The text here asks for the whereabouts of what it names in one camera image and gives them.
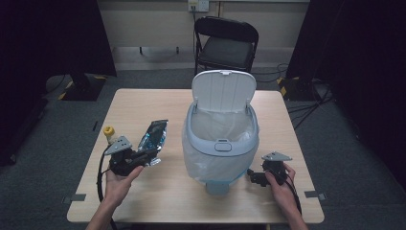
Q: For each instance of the black folding chair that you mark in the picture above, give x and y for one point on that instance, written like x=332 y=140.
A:
x=226 y=48

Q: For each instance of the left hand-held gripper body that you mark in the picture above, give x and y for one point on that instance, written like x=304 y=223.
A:
x=121 y=161

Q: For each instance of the person's right hand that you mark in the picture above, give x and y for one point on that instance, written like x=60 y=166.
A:
x=282 y=196

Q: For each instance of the white wall power outlet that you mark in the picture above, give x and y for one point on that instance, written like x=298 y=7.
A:
x=198 y=5

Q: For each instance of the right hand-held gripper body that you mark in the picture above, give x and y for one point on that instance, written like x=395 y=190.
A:
x=276 y=166

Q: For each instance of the small black stick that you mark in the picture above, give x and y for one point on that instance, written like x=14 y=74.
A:
x=94 y=126

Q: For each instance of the grey tape strip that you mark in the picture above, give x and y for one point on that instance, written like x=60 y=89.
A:
x=75 y=198
x=316 y=195

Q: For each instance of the black curtain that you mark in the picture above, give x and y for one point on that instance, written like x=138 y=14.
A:
x=48 y=41
x=360 y=57

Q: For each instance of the white grey lidded trash bin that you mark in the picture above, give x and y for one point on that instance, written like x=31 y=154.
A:
x=223 y=91

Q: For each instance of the clear bottle with yellow cap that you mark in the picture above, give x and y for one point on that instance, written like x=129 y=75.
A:
x=109 y=131

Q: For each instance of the silver blue foil snack packet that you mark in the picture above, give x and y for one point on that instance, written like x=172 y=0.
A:
x=155 y=134

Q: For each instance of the person's left hand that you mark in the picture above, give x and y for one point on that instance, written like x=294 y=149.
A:
x=118 y=187

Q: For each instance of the translucent blue-trimmed bin liner bag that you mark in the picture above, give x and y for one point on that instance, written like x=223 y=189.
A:
x=207 y=167

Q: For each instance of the black yellow-striped stand base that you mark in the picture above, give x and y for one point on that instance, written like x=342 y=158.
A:
x=84 y=87
x=297 y=91

